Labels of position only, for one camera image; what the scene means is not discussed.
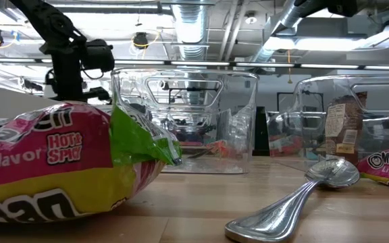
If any long silver ceiling duct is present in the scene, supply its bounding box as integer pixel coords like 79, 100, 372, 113
251, 0, 320, 63

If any white ceiling smoke detector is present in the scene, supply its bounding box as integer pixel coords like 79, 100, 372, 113
244, 11, 258, 25

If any yellow hanging cord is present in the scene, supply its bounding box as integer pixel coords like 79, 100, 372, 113
286, 49, 293, 84

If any round silver ceiling duct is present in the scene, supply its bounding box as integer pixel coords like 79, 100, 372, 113
171, 0, 209, 61

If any clear plastic bin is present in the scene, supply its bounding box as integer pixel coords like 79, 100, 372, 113
267, 74, 389, 179
110, 67, 260, 176

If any white rectangular tray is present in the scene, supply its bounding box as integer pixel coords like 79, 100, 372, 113
0, 84, 59, 119

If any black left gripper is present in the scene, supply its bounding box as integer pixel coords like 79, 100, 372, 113
39, 35, 111, 102

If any brown spice bag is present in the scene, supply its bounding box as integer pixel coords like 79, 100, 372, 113
325, 91, 368, 165

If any hot spicy ramen packet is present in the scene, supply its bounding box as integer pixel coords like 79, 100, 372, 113
0, 102, 183, 223

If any lime chili ramen packet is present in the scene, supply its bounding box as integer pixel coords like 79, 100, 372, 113
355, 146, 389, 190

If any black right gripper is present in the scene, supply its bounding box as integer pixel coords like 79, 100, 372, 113
294, 0, 358, 18

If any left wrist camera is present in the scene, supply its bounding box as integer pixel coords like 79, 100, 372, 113
81, 38, 115, 72

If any silver metal spoon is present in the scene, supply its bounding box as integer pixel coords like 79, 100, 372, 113
224, 157, 361, 243

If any linear ceiling light strip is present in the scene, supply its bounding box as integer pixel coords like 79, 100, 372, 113
0, 57, 389, 72

